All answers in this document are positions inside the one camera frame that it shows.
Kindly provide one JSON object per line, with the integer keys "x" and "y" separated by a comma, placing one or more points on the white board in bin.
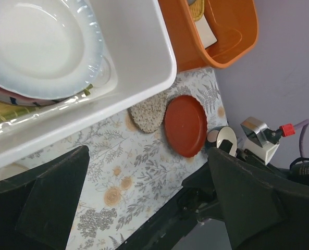
{"x": 206, "y": 35}

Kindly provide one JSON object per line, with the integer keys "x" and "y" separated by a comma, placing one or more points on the red brown plate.
{"x": 185, "y": 125}

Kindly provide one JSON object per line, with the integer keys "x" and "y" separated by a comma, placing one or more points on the speckled beige plate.
{"x": 148, "y": 115}

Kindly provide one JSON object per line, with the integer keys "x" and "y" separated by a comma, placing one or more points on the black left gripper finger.
{"x": 37, "y": 207}

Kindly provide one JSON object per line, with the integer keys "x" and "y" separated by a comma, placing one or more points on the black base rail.
{"x": 196, "y": 202}

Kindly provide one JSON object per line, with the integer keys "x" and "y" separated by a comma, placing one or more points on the floral table mat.
{"x": 131, "y": 175}

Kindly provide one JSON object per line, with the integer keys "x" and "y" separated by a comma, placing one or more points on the pale blue rimmed plate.
{"x": 49, "y": 49}

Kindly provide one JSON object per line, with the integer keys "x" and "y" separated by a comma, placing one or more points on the orange plastic bin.
{"x": 233, "y": 23}

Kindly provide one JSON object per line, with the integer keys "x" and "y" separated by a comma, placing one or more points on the yellow bamboo mat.
{"x": 11, "y": 112}

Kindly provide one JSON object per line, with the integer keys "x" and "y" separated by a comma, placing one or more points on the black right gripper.
{"x": 264, "y": 207}

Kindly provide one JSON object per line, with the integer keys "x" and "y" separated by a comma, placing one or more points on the white plastic bin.
{"x": 139, "y": 62}

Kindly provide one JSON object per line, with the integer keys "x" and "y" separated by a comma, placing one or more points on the cream divided plate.
{"x": 12, "y": 170}

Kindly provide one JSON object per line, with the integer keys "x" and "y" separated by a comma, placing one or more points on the woven yellow basket tray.
{"x": 196, "y": 8}

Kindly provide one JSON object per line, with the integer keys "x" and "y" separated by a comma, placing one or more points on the pink polka dot plate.
{"x": 3, "y": 91}

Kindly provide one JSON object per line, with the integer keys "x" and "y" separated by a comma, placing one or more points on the black rimmed white bowl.
{"x": 223, "y": 138}

